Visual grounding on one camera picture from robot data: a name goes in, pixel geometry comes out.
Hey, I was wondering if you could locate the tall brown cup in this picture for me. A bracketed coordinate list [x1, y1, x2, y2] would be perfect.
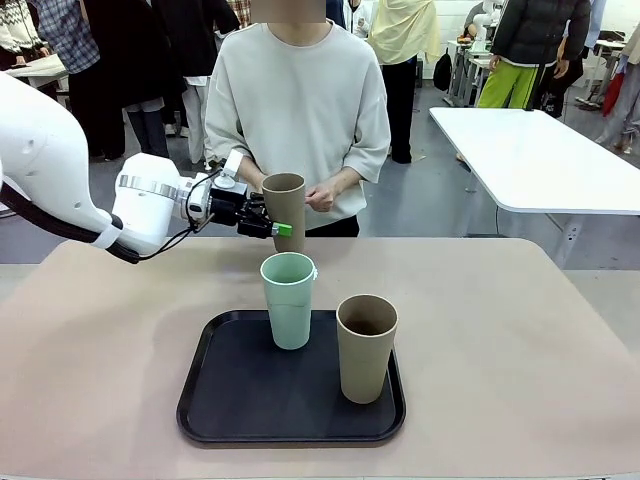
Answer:
[261, 172, 307, 254]
[335, 294, 400, 405]

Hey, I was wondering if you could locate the person's left hand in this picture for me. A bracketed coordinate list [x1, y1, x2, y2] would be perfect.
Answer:
[302, 180, 339, 213]

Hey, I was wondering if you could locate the person in patterned knit sweater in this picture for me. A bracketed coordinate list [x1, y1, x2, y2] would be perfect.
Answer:
[0, 0, 49, 71]

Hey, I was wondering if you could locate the white background desk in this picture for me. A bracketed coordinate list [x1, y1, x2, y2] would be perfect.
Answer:
[2, 53, 69, 109]

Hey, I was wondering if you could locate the person in white trousers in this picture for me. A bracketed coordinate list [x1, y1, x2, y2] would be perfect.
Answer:
[164, 0, 241, 166]

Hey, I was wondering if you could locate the white folding table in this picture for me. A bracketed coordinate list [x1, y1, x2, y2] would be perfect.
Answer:
[428, 106, 640, 271]

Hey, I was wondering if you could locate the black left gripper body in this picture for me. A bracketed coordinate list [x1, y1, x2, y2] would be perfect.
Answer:
[208, 183, 250, 226]

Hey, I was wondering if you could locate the person in beige sweater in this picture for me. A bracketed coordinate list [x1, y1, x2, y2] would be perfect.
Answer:
[203, 7, 392, 239]

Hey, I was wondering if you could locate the dark plastic serving tray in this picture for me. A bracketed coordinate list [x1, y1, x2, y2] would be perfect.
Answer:
[175, 309, 407, 449]

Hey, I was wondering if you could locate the grey background workbench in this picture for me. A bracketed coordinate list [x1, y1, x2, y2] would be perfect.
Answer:
[446, 38, 494, 107]

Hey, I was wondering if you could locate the person in light blue shirt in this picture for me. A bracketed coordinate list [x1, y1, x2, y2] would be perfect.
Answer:
[542, 0, 609, 119]

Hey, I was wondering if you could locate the mint green tall cup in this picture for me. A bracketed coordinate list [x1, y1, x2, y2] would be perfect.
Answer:
[259, 252, 317, 351]

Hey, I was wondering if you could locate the person in grey clothes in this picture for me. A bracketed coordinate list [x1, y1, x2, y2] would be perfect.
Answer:
[594, 29, 640, 151]

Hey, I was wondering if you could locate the thin black cable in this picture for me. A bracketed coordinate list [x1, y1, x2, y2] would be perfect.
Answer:
[139, 172, 221, 262]

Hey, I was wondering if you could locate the black backpack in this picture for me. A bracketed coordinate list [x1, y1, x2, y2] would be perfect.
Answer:
[432, 48, 454, 93]

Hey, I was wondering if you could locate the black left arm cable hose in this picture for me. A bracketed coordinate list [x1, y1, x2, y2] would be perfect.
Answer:
[0, 182, 141, 265]

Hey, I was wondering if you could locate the person in long black coat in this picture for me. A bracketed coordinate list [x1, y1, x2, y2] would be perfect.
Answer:
[82, 0, 189, 161]

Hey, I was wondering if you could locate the person's left forearm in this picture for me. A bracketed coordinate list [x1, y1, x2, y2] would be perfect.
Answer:
[329, 167, 364, 197]

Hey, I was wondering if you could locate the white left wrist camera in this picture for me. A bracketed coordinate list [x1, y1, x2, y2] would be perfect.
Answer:
[217, 149, 245, 190]

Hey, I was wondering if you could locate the person in lime green trousers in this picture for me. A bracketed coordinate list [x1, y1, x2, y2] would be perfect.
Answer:
[474, 0, 594, 110]

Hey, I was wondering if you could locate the person in yellow shawl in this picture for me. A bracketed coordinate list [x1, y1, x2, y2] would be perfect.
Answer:
[367, 0, 444, 165]

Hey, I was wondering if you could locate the person's right forearm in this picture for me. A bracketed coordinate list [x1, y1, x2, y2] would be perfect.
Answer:
[234, 158, 267, 192]

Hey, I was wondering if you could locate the person in plaid shirt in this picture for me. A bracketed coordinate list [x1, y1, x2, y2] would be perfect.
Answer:
[34, 0, 126, 162]

